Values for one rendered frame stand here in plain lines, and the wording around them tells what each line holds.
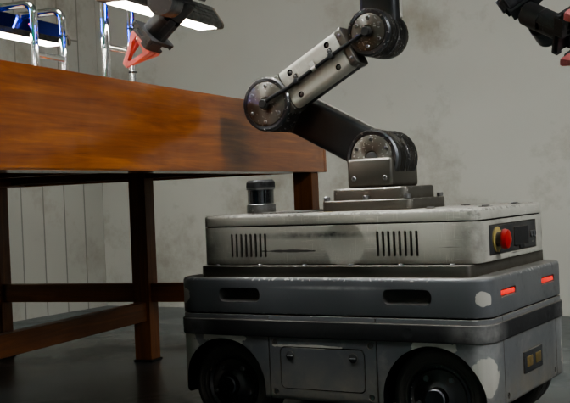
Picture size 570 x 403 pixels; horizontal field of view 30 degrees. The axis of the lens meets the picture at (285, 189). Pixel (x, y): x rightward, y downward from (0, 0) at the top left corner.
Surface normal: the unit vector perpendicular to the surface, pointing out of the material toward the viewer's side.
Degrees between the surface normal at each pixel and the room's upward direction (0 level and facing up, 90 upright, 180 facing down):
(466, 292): 90
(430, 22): 90
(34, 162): 90
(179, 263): 90
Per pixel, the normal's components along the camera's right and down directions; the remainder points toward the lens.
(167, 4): -0.31, 0.07
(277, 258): -0.51, 0.02
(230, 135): 0.93, -0.04
